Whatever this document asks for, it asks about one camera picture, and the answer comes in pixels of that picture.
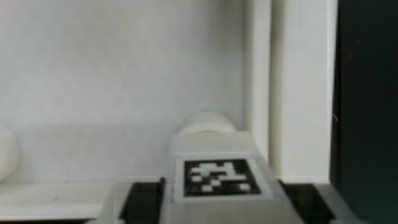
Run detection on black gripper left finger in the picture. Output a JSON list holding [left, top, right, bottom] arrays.
[[87, 178, 170, 224]]

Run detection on white table leg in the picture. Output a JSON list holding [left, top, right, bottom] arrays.
[[162, 112, 304, 224]]

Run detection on white square table top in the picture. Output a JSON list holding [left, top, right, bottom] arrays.
[[0, 0, 339, 224]]

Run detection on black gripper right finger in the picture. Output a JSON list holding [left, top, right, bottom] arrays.
[[281, 183, 355, 224]]

